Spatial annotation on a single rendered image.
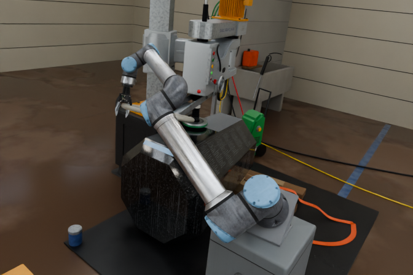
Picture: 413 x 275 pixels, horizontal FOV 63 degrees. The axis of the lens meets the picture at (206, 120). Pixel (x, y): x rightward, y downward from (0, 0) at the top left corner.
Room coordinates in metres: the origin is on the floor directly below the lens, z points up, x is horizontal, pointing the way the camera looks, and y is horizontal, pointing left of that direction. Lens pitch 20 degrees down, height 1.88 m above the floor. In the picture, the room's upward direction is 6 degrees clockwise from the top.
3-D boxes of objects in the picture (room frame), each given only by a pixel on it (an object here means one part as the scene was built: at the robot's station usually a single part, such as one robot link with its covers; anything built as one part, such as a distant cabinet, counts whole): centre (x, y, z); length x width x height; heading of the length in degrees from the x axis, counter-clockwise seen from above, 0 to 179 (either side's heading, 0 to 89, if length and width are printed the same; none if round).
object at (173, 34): (3.34, 0.52, 1.36); 0.35 x 0.35 x 0.41
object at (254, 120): (4.15, -0.59, 0.43); 0.35 x 0.35 x 0.87; 40
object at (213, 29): (3.07, -0.02, 1.64); 0.96 x 0.25 x 0.17; 160
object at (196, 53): (2.82, 0.07, 1.34); 0.36 x 0.22 x 0.45; 160
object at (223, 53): (3.11, -0.05, 1.33); 0.74 x 0.23 x 0.49; 160
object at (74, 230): (2.12, 0.91, 0.08); 0.10 x 0.10 x 0.13
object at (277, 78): (5.97, -0.92, 0.43); 1.30 x 0.62 x 0.86; 147
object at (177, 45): (3.35, 0.33, 1.39); 0.74 x 0.34 x 0.25; 92
